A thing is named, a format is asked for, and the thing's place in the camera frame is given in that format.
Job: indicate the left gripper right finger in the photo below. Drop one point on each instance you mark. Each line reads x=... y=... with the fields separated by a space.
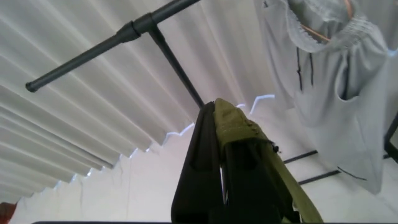
x=248 y=186

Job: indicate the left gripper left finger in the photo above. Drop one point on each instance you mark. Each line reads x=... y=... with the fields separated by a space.
x=199 y=186

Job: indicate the green garment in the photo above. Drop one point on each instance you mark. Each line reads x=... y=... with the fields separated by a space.
x=233 y=124

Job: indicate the pale grey trousers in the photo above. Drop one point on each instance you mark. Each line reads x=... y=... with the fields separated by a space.
x=342 y=124

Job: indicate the pink clothes hanger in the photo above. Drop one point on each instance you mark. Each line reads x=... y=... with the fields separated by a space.
x=314 y=32

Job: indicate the black clothes rack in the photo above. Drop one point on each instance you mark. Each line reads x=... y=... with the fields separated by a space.
x=93 y=51

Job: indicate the white curtain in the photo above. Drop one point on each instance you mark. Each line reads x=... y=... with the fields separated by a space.
x=77 y=109

